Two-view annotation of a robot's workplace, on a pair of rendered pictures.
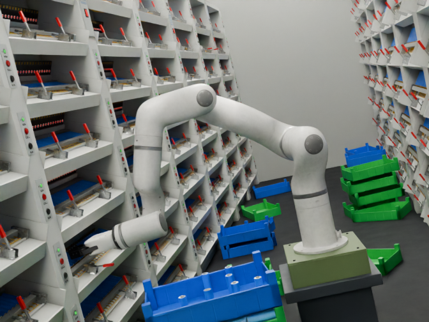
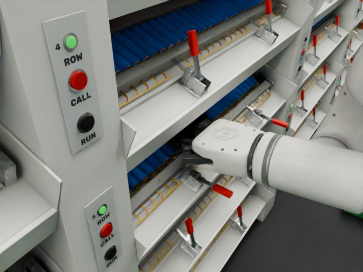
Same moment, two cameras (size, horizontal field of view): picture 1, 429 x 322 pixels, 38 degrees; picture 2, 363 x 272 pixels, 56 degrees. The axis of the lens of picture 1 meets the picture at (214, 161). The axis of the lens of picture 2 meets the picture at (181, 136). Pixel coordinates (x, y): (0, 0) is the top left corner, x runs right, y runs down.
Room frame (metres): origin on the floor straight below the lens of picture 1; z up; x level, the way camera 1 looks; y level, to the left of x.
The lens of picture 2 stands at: (1.53, 0.31, 0.92)
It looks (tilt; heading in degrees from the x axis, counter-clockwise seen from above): 35 degrees down; 23
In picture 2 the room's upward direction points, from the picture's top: straight up
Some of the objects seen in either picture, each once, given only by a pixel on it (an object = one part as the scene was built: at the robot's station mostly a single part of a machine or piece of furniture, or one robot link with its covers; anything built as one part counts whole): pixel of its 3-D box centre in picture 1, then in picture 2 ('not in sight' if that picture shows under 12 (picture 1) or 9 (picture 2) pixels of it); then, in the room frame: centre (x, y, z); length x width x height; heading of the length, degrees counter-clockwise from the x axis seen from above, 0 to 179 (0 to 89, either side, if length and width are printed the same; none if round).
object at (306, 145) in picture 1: (307, 161); not in sight; (2.06, -0.30, 0.67); 0.19 x 0.12 x 0.24; 14
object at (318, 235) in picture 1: (315, 220); not in sight; (2.09, -0.29, 0.46); 0.19 x 0.19 x 0.18
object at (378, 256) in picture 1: (362, 259); not in sight; (2.82, -0.57, 0.04); 0.30 x 0.20 x 0.08; 49
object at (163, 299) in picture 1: (208, 292); not in sight; (1.40, 0.08, 0.52); 0.30 x 0.20 x 0.08; 95
